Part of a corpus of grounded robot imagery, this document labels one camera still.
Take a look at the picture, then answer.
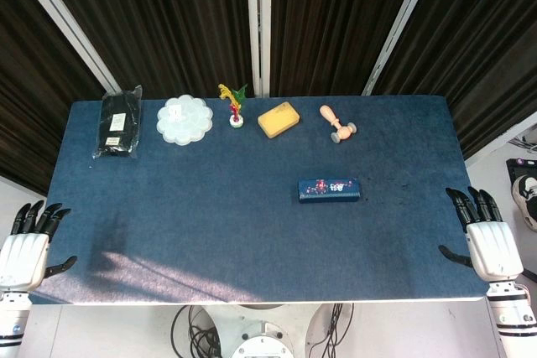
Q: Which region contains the yellow sponge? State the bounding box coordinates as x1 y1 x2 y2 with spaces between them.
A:
257 101 302 139

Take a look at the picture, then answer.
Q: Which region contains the white frame post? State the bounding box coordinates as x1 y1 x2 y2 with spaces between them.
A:
6 0 121 97
361 0 440 97
245 0 274 97

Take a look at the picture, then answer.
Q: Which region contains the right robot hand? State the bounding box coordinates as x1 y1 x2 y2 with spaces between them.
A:
438 185 525 283

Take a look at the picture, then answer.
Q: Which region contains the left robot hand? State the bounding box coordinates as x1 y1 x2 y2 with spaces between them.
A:
0 200 79 294

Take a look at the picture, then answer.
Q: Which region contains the dark pleated curtain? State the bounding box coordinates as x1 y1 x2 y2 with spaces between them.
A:
270 0 420 97
0 0 106 196
33 0 258 99
373 0 537 158

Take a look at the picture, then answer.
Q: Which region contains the blue pencil case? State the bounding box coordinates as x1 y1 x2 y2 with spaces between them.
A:
297 176 362 205

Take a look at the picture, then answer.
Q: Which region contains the black device on floor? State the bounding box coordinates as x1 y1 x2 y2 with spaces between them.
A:
505 158 537 183

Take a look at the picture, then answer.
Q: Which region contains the colourful feather shuttlecock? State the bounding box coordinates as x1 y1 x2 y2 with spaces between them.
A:
217 83 248 129

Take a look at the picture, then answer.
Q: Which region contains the black cable bundle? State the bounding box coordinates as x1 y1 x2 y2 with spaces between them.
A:
171 305 223 358
305 303 356 358

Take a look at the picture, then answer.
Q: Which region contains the black garment in plastic bag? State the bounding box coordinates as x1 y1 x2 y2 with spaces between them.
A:
91 84 143 162

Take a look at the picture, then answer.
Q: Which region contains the black and white sneaker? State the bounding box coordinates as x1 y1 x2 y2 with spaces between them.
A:
510 173 537 231

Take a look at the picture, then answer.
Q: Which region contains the blue table cloth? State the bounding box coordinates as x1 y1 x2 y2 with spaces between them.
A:
29 95 497 305

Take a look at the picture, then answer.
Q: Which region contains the white flower-shaped plastic tray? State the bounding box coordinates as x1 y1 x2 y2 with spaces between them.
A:
156 96 216 147

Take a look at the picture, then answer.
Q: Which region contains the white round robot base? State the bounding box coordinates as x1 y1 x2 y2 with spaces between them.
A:
229 319 295 358

